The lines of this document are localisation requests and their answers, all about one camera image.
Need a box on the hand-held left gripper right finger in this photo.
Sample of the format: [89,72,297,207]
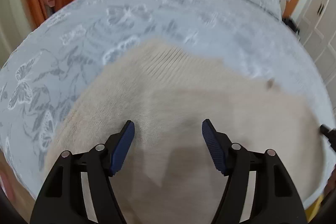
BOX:
[202,119,307,224]

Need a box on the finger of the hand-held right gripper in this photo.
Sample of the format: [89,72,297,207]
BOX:
[320,124,336,152]

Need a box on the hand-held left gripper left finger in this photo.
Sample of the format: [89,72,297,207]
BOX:
[30,120,135,224]

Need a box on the beige sweater with black hearts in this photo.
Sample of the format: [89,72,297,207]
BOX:
[43,39,327,224]

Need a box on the white wardrobe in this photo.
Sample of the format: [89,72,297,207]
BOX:
[291,0,336,85]

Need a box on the dark bag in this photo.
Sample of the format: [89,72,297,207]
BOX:
[282,17,300,35]

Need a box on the bed with butterfly blue duvet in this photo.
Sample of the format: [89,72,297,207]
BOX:
[0,0,336,211]

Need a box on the white pleated curtain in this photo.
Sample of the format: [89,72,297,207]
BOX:
[0,0,37,67]

